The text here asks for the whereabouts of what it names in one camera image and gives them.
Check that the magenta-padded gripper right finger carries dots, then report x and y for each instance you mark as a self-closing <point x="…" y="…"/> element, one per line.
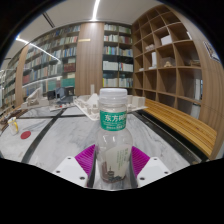
<point x="153" y="170"/>

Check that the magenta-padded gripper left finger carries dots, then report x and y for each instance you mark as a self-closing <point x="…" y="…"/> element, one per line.
<point x="71" y="170"/>

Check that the clear green-labelled drink bottle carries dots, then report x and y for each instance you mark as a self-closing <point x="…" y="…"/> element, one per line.
<point x="113" y="146"/>

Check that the curved wooden bench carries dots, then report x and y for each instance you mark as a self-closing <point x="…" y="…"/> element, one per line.
<point x="183" y="125"/>

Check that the flat round red coaster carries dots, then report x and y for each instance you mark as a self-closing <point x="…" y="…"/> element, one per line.
<point x="25" y="135"/>

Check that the flat white site model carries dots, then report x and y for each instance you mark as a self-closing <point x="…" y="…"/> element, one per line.
<point x="61" y="106"/>

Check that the white city architectural model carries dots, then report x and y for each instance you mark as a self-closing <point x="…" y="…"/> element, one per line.
<point x="87" y="105"/>

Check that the dark building architectural model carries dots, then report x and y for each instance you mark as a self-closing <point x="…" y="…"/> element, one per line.
<point x="61" y="93"/>

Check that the brown model on wooden board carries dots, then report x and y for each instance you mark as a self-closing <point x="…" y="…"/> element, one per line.
<point x="10" y="115"/>

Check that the long bookshelf full of books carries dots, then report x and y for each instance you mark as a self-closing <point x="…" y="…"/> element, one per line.
<point x="56" y="60"/>
<point x="8" y="86"/>

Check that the wooden cubby shelf unit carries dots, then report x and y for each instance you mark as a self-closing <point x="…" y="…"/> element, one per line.
<point x="173" y="66"/>

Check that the narrow bookshelf full of books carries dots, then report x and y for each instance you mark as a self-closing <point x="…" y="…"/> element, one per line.
<point x="117" y="60"/>

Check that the linear ceiling light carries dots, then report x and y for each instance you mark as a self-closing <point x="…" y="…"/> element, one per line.
<point x="95" y="10"/>

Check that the gold wall sign plate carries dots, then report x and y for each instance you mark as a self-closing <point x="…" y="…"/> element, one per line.
<point x="84" y="40"/>

